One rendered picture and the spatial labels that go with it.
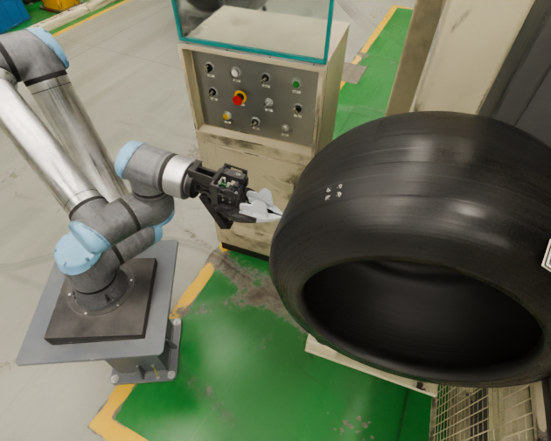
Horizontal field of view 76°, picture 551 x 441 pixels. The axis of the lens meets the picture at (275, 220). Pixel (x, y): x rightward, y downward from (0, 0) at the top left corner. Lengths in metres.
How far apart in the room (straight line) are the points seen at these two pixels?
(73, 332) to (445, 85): 1.33
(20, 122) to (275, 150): 0.88
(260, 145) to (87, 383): 1.42
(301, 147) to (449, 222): 1.05
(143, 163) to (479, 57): 0.69
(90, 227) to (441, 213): 0.68
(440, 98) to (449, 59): 0.08
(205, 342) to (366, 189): 1.57
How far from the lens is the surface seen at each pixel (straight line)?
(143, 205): 0.88
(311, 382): 1.90
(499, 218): 0.54
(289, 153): 1.49
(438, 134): 0.63
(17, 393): 2.25
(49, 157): 0.97
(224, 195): 0.72
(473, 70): 0.83
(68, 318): 1.48
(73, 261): 1.26
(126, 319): 1.41
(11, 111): 1.08
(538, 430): 1.00
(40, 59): 1.22
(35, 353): 1.54
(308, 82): 1.35
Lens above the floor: 1.82
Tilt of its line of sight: 50 degrees down
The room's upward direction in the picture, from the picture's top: straight up
